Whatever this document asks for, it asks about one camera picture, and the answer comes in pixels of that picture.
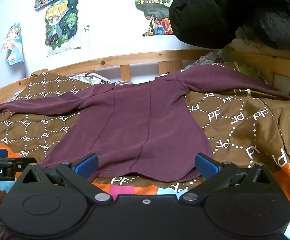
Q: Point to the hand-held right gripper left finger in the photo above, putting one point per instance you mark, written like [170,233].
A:
[87,166]

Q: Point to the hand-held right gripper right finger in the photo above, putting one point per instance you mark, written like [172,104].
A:
[206,165]

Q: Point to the maroon long-sleeve shirt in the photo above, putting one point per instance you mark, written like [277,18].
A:
[140,130]

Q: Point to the brown patterned blanket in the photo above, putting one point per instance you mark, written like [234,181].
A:
[235,142]

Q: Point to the white floral bedsheet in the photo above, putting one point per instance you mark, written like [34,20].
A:
[95,78]

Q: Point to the yellow-green cloth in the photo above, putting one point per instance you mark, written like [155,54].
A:
[245,70]

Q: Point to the black puffer jacket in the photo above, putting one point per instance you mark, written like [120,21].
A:
[210,12]

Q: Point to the small tilted wall poster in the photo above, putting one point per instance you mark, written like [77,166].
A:
[13,45]

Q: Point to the cartoon child wall poster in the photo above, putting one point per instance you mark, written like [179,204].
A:
[62,25]

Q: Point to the landscape wall poster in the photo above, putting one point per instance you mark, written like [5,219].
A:
[155,7]

